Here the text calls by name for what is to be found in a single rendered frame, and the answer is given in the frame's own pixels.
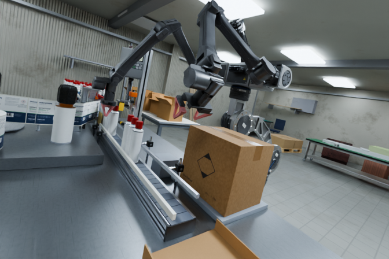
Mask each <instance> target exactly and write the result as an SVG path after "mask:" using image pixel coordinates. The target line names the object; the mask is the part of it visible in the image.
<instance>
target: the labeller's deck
mask: <svg viewBox="0 0 389 259"><path fill-rule="evenodd" d="M24 125H25V126H24V127H23V128H21V129H18V130H15V131H9V132H5V133H4V139H3V148H1V149H0V171H4V170H14V169H32V168H51V167H70V166H80V165H98V164H103V160H104V154H103V152H102V150H101V149H100V147H99V145H98V143H97V141H96V140H95V138H94V136H93V134H92V133H91V131H90V130H89V128H88V126H87V124H86V125H85V129H82V125H81V129H80V130H81V132H74V131H73V132H72V139H71V143H69V144H64V145H58V144H54V143H52V142H51V141H50V140H51V136H52V128H53V126H52V125H40V131H36V130H37V124H24Z"/></svg>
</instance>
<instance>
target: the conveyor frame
mask: <svg viewBox="0 0 389 259"><path fill-rule="evenodd" d="M100 141H101V143H102V145H103V146H104V147H105V149H106V151H107V152H108V154H109V156H110V157H111V159H112V161H113V162H114V164H115V165H116V167H117V168H118V170H119V172H120V173H121V175H122V176H123V178H124V180H125V181H126V183H127V184H128V186H129V187H130V189H131V191H132V192H133V194H134V195H135V197H136V199H137V200H138V202H139V203H140V205H141V206H142V208H143V210H144V211H145V213H146V215H147V216H148V217H149V219H150V221H151V222H152V224H153V226H154V227H155V229H156V231H157V232H158V233H159V235H160V237H161V238H162V240H163V241H164V242H166V241H170V240H172V239H175V238H177V237H180V236H182V235H186V234H188V233H191V232H193V231H194V229H195V224H196V219H197V218H196V216H195V215H194V214H193V213H192V212H191V211H190V210H189V209H188V208H187V207H186V206H185V205H184V204H183V203H182V202H181V201H180V200H179V198H178V197H177V196H176V195H175V194H174V193H173V192H172V191H171V190H170V189H169V188H168V187H167V186H166V185H165V184H164V183H163V182H162V181H161V180H160V178H159V177H158V176H157V175H156V174H155V173H154V172H153V171H152V170H151V169H150V167H148V166H147V165H146V163H144V162H143V160H141V158H140V157H139V159H140V161H141V162H142V163H143V164H144V165H145V166H146V167H147V168H148V169H149V170H150V171H151V172H152V173H153V175H154V176H155V177H156V178H157V179H158V180H159V181H160V182H161V184H162V185H163V186H164V187H165V188H166V189H167V190H168V191H169V192H170V193H171V194H172V195H173V196H174V198H175V199H176V200H177V201H178V202H179V203H180V204H181V205H182V206H183V207H184V208H185V209H186V210H187V212H188V213H189V214H190V215H191V216H192V217H193V220H190V221H186V222H184V223H181V224H177V225H174V226H170V225H169V223H168V222H167V220H166V219H165V218H164V216H163V215H162V214H161V212H160V210H159V209H158V208H157V207H156V205H155V204H154V203H153V201H152V200H151V199H150V197H149V196H148V194H147V193H146V192H145V190H144V189H143V188H142V186H141V185H140V184H139V182H138V181H137V179H136V178H135V177H134V175H133V174H132V173H131V171H130V170H129V169H128V167H127V166H126V164H125V163H124V162H123V160H122V159H121V158H120V156H119V155H118V153H117V152H116V151H115V149H114V148H113V147H112V145H111V144H110V143H109V141H108V140H107V138H106V137H105V136H104V135H102V136H101V137H100Z"/></svg>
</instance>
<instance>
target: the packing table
mask: <svg viewBox="0 0 389 259"><path fill-rule="evenodd" d="M116 101H117V102H118V105H117V106H119V104H120V101H119V99H116ZM141 117H142V121H143V125H144V120H145V119H147V120H149V121H151V122H152V123H154V124H156V125H158V128H157V133H156V134H157V135H158V136H161V132H162V127H174V128H190V125H200V124H198V123H195V122H193V121H190V120H188V119H185V118H182V122H173V121H167V120H164V119H161V118H160V117H157V115H156V114H153V113H151V112H150V111H147V110H142V115H141Z"/></svg>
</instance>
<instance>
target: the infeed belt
mask: <svg viewBox="0 0 389 259"><path fill-rule="evenodd" d="M104 136H105V137H106V138H107V140H108V141H109V143H110V144H111V145H112V147H113V148H114V149H115V151H116V152H117V153H118V155H119V156H120V158H121V159H122V160H123V162H124V163H125V164H126V166H127V167H128V169H129V170H130V171H131V173H132V174H133V175H134V177H135V178H136V179H137V181H138V182H139V184H140V185H141V186H142V188H143V189H144V190H145V192H146V193H147V194H148V196H149V197H150V199H151V200H152V201H153V203H154V204H155V205H156V207H157V208H158V209H159V210H160V212H161V214H162V215H163V216H164V218H165V219H166V220H167V222H168V223H169V225H170V226H174V225H177V224H181V223H184V222H186V221H190V220H193V217H192V216H191V215H190V214H189V213H188V212H187V210H186V209H185V208H184V207H183V206H182V205H181V204H180V203H179V202H178V201H177V200H176V199H175V198H174V196H173V195H172V194H171V193H170V192H169V191H168V190H167V189H166V188H165V187H164V186H163V185H162V184H161V182H160V181H159V180H158V179H157V178H156V177H155V176H154V175H153V173H152V172H151V171H150V170H149V169H148V168H147V167H146V166H145V165H144V164H143V163H142V162H141V161H140V159H138V163H137V164H136V166H137V167H138V168H139V169H140V171H141V172H142V173H143V174H144V175H145V176H146V178H147V179H148V180H149V181H150V182H151V184H152V185H153V186H154V188H155V189H156V190H157V191H158V192H159V193H160V195H161V196H162V197H163V198H164V199H165V200H166V202H167V203H168V204H169V205H170V206H171V208H172V209H173V210H174V212H175V213H176V214H177V215H176V218H175V220H173V221H172V220H171V219H170V218H169V216H168V215H167V213H166V212H165V211H164V210H163V208H162V207H161V206H160V205H159V203H158V202H157V200H155V198H154V197H153V195H152V194H151V193H150V191H149V190H148V189H147V188H146V186H145V185H144V184H143V182H142V181H141V180H140V178H139V177H138V176H137V174H136V173H135V172H134V171H133V169H132V168H131V166H129V164H128V163H127V161H126V160H125V159H124V158H123V156H122V155H121V154H120V153H119V151H118V150H117V148H116V147H115V146H114V145H113V143H112V142H111V141H110V139H109V138H108V137H107V136H106V135H104ZM113 138H114V140H115V141H117V143H118V144H119V145H120V147H121V144H122V140H121V139H120V138H119V137H118V136H117V135H115V136H113Z"/></svg>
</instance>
